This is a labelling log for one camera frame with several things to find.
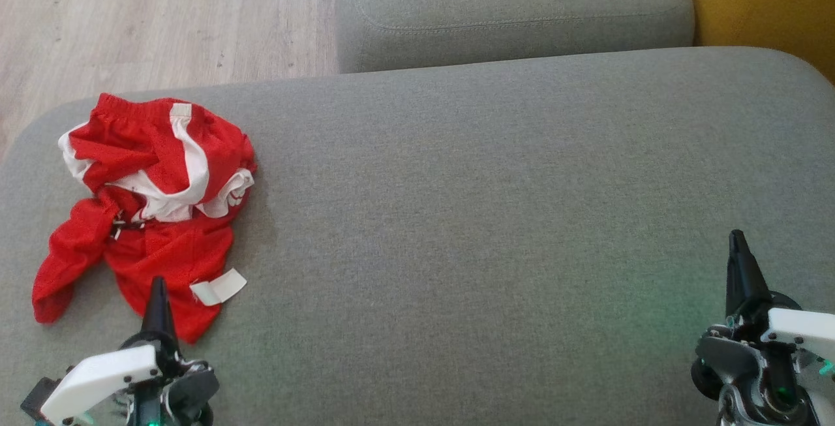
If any red white basketball jersey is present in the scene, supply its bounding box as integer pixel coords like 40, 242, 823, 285
31, 181, 249, 345

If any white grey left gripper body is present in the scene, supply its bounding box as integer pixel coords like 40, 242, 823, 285
40, 341, 220, 426

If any mustard yellow upholstered panel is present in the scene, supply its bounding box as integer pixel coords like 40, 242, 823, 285
677, 0, 835, 84

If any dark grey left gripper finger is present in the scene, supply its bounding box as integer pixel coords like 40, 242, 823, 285
140, 276, 180, 356

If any small grey sofa cushion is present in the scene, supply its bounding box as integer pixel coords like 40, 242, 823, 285
334, 0, 695, 74

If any large grey sofa seat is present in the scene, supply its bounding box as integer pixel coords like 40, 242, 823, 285
0, 46, 835, 426

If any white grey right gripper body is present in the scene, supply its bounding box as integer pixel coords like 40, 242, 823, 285
691, 292, 835, 426

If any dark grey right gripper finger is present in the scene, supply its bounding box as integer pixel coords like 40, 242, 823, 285
726, 230, 772, 322

